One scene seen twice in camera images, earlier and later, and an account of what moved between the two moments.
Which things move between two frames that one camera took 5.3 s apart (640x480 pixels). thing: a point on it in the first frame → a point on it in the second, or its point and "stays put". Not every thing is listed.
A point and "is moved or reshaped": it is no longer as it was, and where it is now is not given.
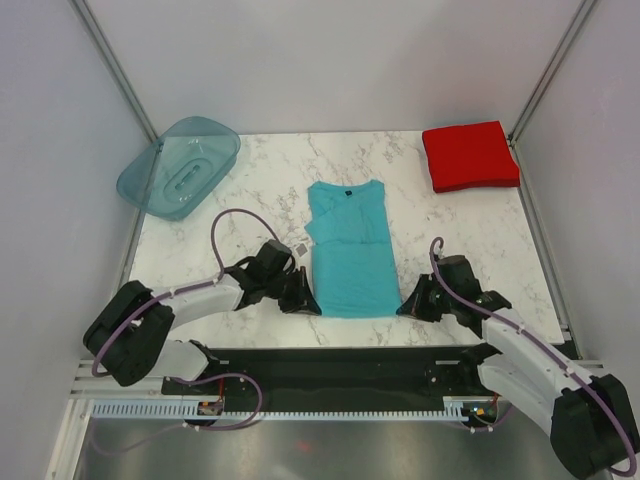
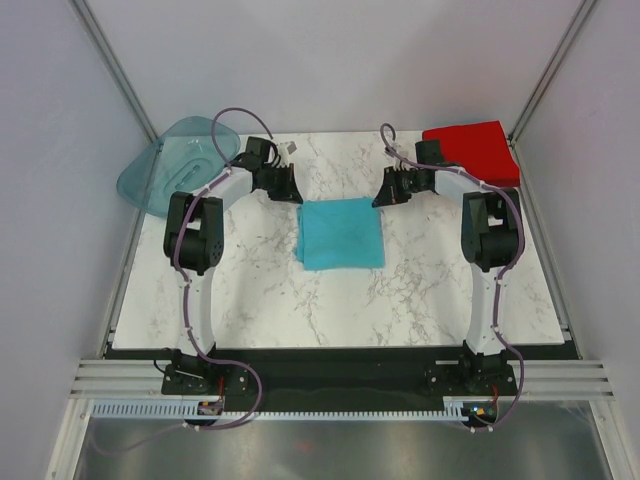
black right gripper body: x=430 y=301 → x=402 y=184
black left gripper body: x=288 y=289 → x=277 y=182
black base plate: x=419 y=373 stays put
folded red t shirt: x=466 y=154 stays put
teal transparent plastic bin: x=174 y=175 stays put
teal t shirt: x=353 y=268 is moved or reshaped
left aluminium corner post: x=94 y=30 stays put
